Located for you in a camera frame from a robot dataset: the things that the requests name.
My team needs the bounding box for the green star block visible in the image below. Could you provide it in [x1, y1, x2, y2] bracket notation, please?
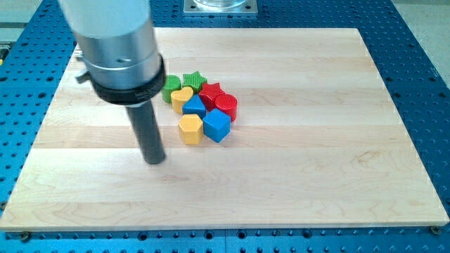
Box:
[182, 71, 207, 93]

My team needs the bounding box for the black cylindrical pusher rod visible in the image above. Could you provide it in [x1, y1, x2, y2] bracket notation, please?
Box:
[126, 100, 165, 164]

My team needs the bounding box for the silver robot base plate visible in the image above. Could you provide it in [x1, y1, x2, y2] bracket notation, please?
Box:
[182, 0, 258, 16]

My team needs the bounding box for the red cylinder block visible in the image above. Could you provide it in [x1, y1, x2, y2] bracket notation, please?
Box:
[214, 93, 238, 122]

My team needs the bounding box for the yellow hexagon block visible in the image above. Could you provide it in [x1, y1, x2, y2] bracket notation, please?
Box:
[178, 114, 203, 145]

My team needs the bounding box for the green cylinder block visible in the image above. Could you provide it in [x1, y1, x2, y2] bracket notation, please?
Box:
[161, 75, 181, 103]

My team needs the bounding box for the blue triangle block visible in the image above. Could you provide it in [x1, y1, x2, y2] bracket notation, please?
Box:
[182, 94, 207, 119]

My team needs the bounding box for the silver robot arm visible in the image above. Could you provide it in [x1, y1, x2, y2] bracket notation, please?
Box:
[58, 0, 166, 164]

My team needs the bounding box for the blue perforated metal table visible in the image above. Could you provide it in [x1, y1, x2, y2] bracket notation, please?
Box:
[1, 1, 449, 252]

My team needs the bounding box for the blue cube block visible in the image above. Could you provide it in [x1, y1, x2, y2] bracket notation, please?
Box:
[203, 108, 231, 143]

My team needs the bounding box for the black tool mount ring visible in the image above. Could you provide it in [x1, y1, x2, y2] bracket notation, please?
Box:
[75, 54, 166, 105]

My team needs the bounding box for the yellow heart block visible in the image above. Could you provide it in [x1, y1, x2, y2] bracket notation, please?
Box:
[171, 86, 194, 114]

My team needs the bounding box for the light wooden board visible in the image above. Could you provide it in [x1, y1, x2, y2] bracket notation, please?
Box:
[1, 28, 449, 232]

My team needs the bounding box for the red star block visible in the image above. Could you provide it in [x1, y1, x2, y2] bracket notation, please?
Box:
[198, 83, 225, 111]

